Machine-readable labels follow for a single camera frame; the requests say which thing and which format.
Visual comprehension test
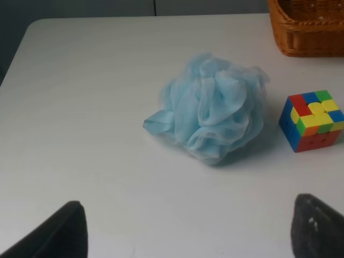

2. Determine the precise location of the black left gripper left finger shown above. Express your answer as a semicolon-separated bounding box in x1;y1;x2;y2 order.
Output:
1;200;88;258

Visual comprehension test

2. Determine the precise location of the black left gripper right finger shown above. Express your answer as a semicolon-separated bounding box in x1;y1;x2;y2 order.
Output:
291;193;343;257

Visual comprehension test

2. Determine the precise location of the brown wicker basket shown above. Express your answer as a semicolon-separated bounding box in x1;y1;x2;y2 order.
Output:
268;0;343;57

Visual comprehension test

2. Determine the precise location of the multicolour puzzle cube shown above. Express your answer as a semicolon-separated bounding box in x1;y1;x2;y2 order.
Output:
279;90;343;153

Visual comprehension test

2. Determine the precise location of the blue mesh bath loofah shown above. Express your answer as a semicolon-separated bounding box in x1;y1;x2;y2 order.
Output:
143;53;269;165

